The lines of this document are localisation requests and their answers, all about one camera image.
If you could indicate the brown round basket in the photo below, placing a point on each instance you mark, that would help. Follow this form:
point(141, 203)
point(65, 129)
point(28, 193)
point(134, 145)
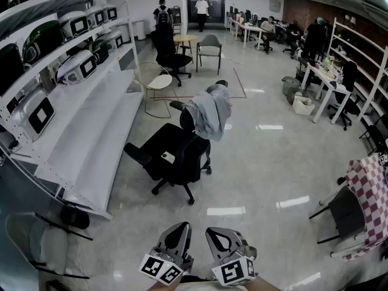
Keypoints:
point(290, 97)

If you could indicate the black folding chair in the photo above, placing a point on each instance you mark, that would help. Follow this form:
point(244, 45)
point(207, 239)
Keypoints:
point(376, 135)

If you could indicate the small white device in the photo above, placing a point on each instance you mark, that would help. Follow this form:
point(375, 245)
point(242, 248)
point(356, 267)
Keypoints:
point(168, 157)

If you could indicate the grey-green armchair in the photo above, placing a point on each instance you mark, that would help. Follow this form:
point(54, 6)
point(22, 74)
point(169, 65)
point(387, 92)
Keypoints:
point(209, 41)

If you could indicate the white storage box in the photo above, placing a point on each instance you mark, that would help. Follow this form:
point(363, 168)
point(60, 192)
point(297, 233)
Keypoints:
point(301, 109)

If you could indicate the black high-back office chair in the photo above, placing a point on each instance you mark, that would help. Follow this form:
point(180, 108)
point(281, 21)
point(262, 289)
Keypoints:
point(165, 47)

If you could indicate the white wall panel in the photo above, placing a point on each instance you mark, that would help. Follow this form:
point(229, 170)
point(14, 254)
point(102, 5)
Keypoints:
point(274, 5)

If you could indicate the round wooden table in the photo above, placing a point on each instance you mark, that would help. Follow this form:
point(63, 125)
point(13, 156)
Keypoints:
point(185, 38)

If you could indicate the grey chair with black legs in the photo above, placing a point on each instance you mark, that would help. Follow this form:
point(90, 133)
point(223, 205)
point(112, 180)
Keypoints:
point(345, 211)

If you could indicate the black double door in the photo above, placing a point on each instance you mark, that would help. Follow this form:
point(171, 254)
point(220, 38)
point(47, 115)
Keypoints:
point(206, 2)

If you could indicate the pile of colourful small items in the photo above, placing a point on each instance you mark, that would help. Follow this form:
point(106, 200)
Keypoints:
point(329, 67)

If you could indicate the white metal shelving unit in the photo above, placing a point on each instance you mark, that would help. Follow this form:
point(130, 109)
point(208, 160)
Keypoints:
point(91, 126)

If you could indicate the red floor tape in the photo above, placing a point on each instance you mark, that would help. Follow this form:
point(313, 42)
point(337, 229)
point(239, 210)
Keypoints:
point(241, 83)

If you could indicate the long white desk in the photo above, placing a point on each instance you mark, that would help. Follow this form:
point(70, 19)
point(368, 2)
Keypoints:
point(250, 27)

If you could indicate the white open rack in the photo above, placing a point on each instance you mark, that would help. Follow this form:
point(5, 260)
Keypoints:
point(368, 80)

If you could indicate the grey hooded jacket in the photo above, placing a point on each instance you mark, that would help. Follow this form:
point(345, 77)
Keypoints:
point(209, 114)

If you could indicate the person's left forearm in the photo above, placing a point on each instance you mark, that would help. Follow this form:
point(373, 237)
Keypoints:
point(156, 288)

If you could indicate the black round base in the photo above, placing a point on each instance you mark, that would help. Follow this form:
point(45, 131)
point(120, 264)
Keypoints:
point(74, 217)

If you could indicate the white trash bin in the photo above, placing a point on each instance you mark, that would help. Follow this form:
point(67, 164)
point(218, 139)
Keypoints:
point(139, 29)

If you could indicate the small white desk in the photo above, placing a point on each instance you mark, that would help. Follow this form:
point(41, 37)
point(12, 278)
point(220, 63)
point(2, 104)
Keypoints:
point(324, 80)

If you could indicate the white round appliance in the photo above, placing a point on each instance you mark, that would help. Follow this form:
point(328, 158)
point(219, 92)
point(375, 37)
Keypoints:
point(298, 53)

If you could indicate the black swivel chair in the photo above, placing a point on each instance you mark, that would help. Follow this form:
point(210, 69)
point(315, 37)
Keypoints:
point(348, 102)

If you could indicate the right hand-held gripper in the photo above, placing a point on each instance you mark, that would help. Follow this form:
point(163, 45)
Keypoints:
point(233, 271)

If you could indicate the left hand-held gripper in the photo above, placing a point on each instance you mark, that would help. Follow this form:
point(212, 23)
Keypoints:
point(172, 261)

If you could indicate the group of white screen devices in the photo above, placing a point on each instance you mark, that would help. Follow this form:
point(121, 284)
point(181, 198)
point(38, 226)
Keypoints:
point(72, 68)

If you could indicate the translucent plastic chair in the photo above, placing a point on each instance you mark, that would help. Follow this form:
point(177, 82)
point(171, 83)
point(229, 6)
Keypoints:
point(27, 241)

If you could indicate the grey storage bag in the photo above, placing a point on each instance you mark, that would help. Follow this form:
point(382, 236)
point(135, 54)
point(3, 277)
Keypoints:
point(289, 85)

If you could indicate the small dark cabinet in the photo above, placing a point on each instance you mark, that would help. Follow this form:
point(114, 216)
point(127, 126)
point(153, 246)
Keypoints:
point(175, 15)

